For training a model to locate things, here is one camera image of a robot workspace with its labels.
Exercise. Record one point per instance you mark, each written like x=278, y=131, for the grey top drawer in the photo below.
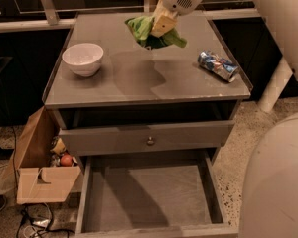
x=133, y=139

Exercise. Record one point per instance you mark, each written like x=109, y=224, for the metal railing frame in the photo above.
x=49, y=7

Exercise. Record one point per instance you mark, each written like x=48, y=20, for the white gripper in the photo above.
x=164, y=22

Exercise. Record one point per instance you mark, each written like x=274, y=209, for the green rice chip bag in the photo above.
x=140, y=28

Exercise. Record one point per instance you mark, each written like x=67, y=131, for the brown cardboard box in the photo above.
x=38, y=181

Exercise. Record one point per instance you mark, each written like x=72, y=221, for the red apple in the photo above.
x=66, y=160

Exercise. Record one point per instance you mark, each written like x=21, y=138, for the yellow snack bag in box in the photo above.
x=57, y=146

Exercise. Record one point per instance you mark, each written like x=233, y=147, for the white ceramic bowl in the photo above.
x=83, y=59

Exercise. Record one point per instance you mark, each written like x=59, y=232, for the round metal drawer knob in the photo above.
x=150, y=141

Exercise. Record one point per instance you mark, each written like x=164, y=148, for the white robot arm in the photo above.
x=270, y=190

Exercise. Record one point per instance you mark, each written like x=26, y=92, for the open grey middle drawer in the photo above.
x=152, y=195

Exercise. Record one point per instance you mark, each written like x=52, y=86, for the grey drawer cabinet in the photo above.
x=136, y=86

